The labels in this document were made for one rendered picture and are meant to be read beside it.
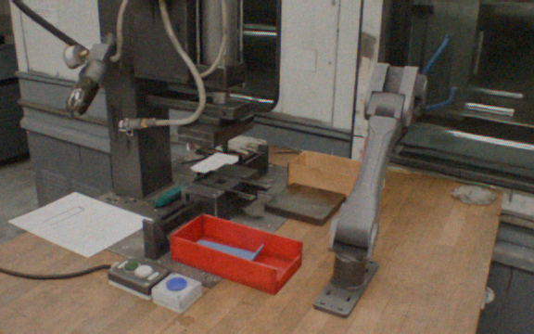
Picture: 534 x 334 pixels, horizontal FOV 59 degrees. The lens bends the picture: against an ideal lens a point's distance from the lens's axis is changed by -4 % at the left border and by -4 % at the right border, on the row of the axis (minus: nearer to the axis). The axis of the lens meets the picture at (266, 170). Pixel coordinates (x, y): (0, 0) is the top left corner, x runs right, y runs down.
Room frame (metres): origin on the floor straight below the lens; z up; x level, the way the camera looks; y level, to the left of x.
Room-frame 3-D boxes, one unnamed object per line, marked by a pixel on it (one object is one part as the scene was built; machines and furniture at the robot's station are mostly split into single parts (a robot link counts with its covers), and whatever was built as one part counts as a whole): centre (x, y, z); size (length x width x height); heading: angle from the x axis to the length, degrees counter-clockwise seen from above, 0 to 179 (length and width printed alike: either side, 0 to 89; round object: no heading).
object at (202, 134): (1.16, 0.18, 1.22); 0.26 x 0.18 x 0.30; 62
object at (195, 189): (1.14, 0.11, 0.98); 0.20 x 0.10 x 0.01; 152
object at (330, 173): (1.30, -0.20, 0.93); 0.25 x 0.13 x 0.08; 62
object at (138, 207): (1.20, 0.17, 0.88); 0.65 x 0.50 x 0.03; 152
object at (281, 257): (0.89, 0.06, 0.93); 0.25 x 0.12 x 0.06; 62
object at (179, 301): (0.76, 0.16, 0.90); 0.07 x 0.07 x 0.06; 62
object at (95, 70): (1.16, 0.42, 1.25); 0.19 x 0.07 x 0.19; 152
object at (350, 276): (0.81, -0.17, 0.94); 0.20 x 0.07 x 0.08; 152
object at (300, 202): (1.17, -0.11, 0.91); 0.17 x 0.16 x 0.02; 152
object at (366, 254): (0.82, -0.17, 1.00); 0.09 x 0.06 x 0.06; 64
